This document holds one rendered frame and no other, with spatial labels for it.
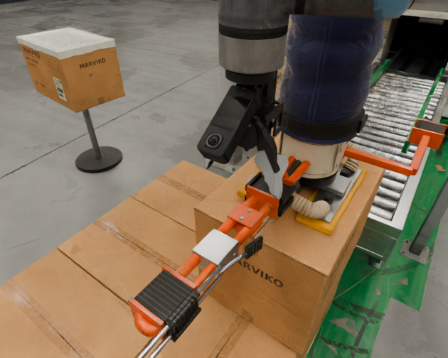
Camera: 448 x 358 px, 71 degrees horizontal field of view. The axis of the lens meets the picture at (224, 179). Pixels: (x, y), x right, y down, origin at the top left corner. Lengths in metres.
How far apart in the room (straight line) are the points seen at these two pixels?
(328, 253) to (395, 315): 1.20
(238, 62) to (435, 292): 1.94
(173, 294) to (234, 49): 0.38
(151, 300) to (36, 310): 0.83
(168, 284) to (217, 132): 0.27
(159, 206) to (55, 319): 0.62
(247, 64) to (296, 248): 0.52
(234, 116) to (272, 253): 0.47
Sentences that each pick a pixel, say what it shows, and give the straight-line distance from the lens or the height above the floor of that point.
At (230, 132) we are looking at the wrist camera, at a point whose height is 1.35.
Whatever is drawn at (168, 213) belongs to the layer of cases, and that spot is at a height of 0.54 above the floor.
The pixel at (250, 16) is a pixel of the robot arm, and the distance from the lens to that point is 0.41.
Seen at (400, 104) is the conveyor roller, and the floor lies 0.55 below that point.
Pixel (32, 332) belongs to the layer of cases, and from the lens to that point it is 1.29.
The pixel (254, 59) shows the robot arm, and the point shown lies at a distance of 0.42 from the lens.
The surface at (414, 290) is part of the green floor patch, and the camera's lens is 2.14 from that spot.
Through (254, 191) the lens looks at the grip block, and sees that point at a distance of 0.72.
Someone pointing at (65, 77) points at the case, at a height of 0.87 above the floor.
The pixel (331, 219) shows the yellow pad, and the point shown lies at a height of 0.97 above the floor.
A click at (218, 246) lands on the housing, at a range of 0.61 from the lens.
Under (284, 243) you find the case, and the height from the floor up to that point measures 0.95.
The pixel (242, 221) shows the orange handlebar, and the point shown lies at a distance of 0.65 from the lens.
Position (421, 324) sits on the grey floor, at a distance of 2.03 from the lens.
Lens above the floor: 1.56
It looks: 37 degrees down
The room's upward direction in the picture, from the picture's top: straight up
